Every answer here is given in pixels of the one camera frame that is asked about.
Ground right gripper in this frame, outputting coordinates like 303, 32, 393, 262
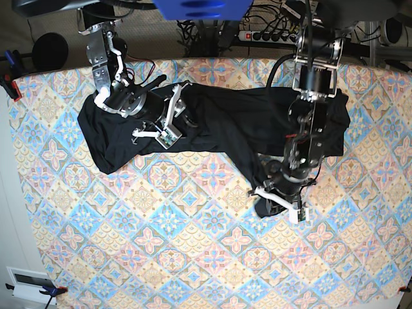
93, 74, 198, 149

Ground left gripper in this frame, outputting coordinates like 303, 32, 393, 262
248, 160, 316, 223

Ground black t-shirt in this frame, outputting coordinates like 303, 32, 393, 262
77, 82, 351, 218

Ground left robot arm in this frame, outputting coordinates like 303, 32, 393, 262
252, 1, 411, 223

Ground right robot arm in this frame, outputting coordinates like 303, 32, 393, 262
12, 1, 198, 149

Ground patterned tablecloth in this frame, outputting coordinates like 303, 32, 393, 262
8, 66, 411, 308

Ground orange clamp lower right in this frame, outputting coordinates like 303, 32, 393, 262
398, 286, 411, 293

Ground black round stool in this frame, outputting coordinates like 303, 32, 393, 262
32, 33, 69, 72

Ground white power strip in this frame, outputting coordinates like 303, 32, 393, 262
238, 30, 297, 45

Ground blue clamp upper left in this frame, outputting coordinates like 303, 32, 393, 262
1, 50, 23, 102

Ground blue clamp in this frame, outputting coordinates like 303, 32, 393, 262
5, 283, 68, 308
1, 50, 23, 102

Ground blue clamp lower left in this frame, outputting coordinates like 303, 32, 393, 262
5, 283, 68, 308

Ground white floor box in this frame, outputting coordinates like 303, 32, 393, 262
6, 267, 53, 304

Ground white speaker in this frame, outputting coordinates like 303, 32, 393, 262
382, 18, 403, 45

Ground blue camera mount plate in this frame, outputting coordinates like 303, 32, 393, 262
153, 0, 253, 21

